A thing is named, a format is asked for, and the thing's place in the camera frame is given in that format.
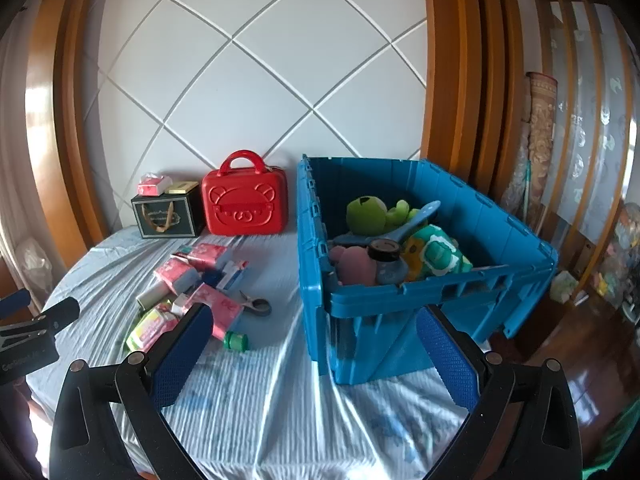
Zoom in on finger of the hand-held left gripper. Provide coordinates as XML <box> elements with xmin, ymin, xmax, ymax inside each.
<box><xmin>0</xmin><ymin>289</ymin><xmax>32</xmax><ymax>318</ymax></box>
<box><xmin>0</xmin><ymin>296</ymin><xmax>81</xmax><ymax>351</ymax></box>

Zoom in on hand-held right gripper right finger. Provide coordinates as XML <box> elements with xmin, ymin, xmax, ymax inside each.
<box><xmin>416</xmin><ymin>304</ymin><xmax>586</xmax><ymax>480</ymax></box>

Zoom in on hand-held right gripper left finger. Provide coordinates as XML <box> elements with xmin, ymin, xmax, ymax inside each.
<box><xmin>49</xmin><ymin>301</ymin><xmax>215</xmax><ymax>480</ymax></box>

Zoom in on pink green wipes pack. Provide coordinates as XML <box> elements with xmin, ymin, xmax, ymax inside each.
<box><xmin>125</xmin><ymin>302</ymin><xmax>181</xmax><ymax>353</ymax></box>

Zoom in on pink tissue pack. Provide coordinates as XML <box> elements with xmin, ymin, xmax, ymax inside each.
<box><xmin>187</xmin><ymin>242</ymin><xmax>229</xmax><ymax>271</ymax></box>
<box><xmin>154</xmin><ymin>259</ymin><xmax>201</xmax><ymax>293</ymax></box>
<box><xmin>137</xmin><ymin>173</ymin><xmax>173</xmax><ymax>197</ymax></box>
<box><xmin>192</xmin><ymin>284</ymin><xmax>244</xmax><ymax>341</ymax></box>

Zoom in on white bottle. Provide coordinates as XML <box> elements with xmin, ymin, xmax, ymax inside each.
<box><xmin>136</xmin><ymin>280</ymin><xmax>171</xmax><ymax>310</ymax></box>

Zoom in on blue plastic storage crate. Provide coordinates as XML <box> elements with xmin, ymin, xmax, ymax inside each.
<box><xmin>296</xmin><ymin>154</ymin><xmax>560</xmax><ymax>386</ymax></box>

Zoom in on white red blue medicine box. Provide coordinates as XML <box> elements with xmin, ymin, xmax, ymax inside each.
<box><xmin>218</xmin><ymin>259</ymin><xmax>249</xmax><ymax>291</ymax></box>

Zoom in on white plastic bag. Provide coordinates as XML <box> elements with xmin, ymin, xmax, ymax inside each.
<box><xmin>15</xmin><ymin>237</ymin><xmax>53</xmax><ymax>301</ymax></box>

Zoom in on small scissors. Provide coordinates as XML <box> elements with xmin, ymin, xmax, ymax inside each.
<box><xmin>239</xmin><ymin>290</ymin><xmax>272</xmax><ymax>317</ymax></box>

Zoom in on green wet wipes pack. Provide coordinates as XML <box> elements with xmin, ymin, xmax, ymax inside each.
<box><xmin>402</xmin><ymin>224</ymin><xmax>473</xmax><ymax>281</ymax></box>

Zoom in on dark round jar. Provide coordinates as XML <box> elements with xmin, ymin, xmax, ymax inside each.
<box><xmin>367</xmin><ymin>239</ymin><xmax>408</xmax><ymax>285</ymax></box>

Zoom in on pink plush toy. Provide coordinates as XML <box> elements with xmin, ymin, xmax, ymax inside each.
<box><xmin>327</xmin><ymin>245</ymin><xmax>378</xmax><ymax>286</ymax></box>

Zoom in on pale green packet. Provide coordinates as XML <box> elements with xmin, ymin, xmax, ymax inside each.
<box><xmin>550</xmin><ymin>270</ymin><xmax>581</xmax><ymax>303</ymax></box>

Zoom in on black gift box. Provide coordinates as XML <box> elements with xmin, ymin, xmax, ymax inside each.
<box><xmin>131</xmin><ymin>191</ymin><xmax>206</xmax><ymax>239</ymax></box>

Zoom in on blue boomerang toy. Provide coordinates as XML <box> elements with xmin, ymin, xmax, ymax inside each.
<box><xmin>332</xmin><ymin>200</ymin><xmax>442</xmax><ymax>248</ymax></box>

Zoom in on red bear carry case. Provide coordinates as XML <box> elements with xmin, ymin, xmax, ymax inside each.
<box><xmin>201</xmin><ymin>149</ymin><xmax>288</xmax><ymax>237</ymax></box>

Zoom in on green frog plush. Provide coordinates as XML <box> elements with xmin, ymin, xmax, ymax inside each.
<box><xmin>346</xmin><ymin>196</ymin><xmax>423</xmax><ymax>236</ymax></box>

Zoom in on green cloth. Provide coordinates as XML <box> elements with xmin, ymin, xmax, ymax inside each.
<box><xmin>595</xmin><ymin>395</ymin><xmax>640</xmax><ymax>471</ymax></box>

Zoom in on thin green pole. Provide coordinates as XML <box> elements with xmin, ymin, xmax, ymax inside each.
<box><xmin>522</xmin><ymin>160</ymin><xmax>534</xmax><ymax>221</ymax></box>

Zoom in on plastic wrapped roll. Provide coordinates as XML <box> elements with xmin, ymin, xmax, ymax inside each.
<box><xmin>502</xmin><ymin>125</ymin><xmax>531</xmax><ymax>221</ymax></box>

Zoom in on pile of colourful clutter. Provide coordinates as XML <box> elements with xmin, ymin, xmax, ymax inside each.
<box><xmin>590</xmin><ymin>200</ymin><xmax>640</xmax><ymax>311</ymax></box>

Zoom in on rolled patterned carpet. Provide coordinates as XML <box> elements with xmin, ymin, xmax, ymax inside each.
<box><xmin>525</xmin><ymin>71</ymin><xmax>558</xmax><ymax>211</ymax></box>

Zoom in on frosted glass wooden door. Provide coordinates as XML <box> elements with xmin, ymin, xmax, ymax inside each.
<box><xmin>530</xmin><ymin>0</ymin><xmax>640</xmax><ymax>271</ymax></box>

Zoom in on wooden wall frame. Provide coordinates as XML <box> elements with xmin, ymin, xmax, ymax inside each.
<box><xmin>420</xmin><ymin>0</ymin><xmax>526</xmax><ymax>206</ymax></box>
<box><xmin>25</xmin><ymin>0</ymin><xmax>121</xmax><ymax>261</ymax></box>

